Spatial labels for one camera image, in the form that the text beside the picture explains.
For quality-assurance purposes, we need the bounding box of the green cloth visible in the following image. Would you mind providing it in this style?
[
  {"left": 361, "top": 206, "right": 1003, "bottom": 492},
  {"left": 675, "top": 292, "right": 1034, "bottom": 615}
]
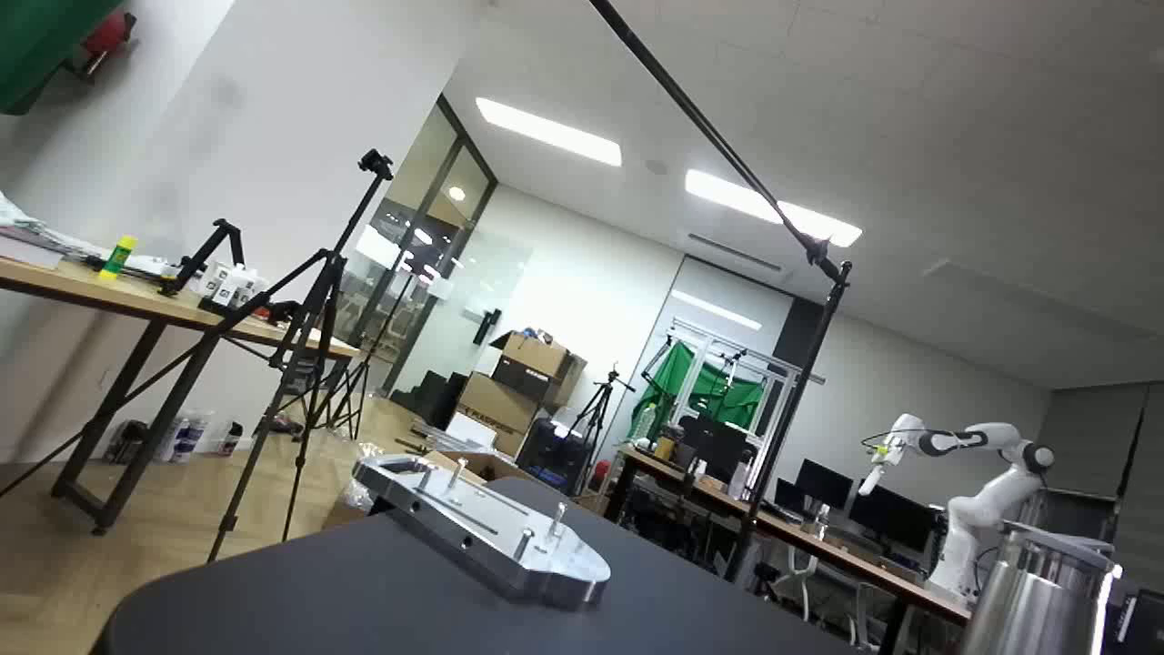
[
  {"left": 628, "top": 338, "right": 703, "bottom": 441},
  {"left": 686, "top": 361, "right": 766, "bottom": 428}
]

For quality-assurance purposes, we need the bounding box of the small black tripod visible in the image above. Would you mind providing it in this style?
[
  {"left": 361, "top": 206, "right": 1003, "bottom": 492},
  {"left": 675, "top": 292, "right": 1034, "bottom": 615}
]
[{"left": 567, "top": 366, "right": 628, "bottom": 458}]

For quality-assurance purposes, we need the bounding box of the green board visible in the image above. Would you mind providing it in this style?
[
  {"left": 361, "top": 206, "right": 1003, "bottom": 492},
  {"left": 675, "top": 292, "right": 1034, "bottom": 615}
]
[{"left": 0, "top": 0, "right": 132, "bottom": 120}]

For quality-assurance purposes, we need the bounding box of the green and yellow bottle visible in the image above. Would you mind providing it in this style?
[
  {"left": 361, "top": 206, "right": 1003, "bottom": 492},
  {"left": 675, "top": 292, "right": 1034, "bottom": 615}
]
[{"left": 98, "top": 234, "right": 139, "bottom": 282}]

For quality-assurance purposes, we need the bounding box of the rectangular ceiling light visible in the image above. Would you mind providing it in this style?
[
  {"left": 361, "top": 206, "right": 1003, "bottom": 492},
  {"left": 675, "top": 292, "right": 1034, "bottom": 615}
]
[
  {"left": 472, "top": 93, "right": 625, "bottom": 172},
  {"left": 680, "top": 166, "right": 864, "bottom": 252}
]

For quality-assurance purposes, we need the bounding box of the cardboard box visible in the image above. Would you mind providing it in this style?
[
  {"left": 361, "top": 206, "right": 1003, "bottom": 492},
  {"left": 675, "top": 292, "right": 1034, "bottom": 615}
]
[
  {"left": 453, "top": 371, "right": 537, "bottom": 438},
  {"left": 489, "top": 326, "right": 590, "bottom": 388}
]

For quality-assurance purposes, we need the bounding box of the silver metal mounting plate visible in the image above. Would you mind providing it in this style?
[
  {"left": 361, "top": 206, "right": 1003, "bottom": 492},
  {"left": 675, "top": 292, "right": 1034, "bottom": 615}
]
[{"left": 354, "top": 452, "right": 613, "bottom": 610}]

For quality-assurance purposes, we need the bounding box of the steel flask with white lid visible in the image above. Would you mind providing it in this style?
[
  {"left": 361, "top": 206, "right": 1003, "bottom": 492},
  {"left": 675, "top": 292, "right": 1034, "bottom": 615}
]
[{"left": 961, "top": 521, "right": 1126, "bottom": 655}]

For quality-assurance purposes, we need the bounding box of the black stand pole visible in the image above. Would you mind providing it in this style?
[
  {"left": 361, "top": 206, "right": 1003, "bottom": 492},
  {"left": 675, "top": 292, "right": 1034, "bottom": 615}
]
[{"left": 725, "top": 271, "right": 851, "bottom": 586}]

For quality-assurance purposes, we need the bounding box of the long wooden desk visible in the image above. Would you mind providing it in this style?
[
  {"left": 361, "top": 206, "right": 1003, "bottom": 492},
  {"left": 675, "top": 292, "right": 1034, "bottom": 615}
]
[{"left": 620, "top": 446, "right": 974, "bottom": 655}]

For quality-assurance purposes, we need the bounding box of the red fixture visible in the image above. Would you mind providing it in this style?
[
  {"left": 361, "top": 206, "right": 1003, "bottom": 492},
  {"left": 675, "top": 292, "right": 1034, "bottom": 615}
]
[{"left": 76, "top": 7, "right": 139, "bottom": 79}]

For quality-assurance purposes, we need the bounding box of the black computer monitor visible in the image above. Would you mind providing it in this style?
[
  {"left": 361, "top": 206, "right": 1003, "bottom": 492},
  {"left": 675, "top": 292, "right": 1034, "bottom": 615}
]
[
  {"left": 675, "top": 410, "right": 757, "bottom": 483},
  {"left": 793, "top": 455, "right": 854, "bottom": 514},
  {"left": 846, "top": 480, "right": 943, "bottom": 555}
]

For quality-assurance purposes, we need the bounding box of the black boom pole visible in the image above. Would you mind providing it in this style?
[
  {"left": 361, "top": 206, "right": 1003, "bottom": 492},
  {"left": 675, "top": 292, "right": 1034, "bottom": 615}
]
[{"left": 590, "top": 0, "right": 854, "bottom": 287}]

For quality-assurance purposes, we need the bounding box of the black camera tripod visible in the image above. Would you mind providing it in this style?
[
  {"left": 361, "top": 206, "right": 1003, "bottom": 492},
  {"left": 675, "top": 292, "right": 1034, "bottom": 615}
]
[{"left": 0, "top": 147, "right": 401, "bottom": 569}]

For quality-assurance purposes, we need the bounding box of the wooden table with black legs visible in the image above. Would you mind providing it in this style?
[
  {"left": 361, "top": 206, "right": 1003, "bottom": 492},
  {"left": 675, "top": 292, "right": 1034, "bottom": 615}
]
[{"left": 0, "top": 254, "right": 362, "bottom": 540}]

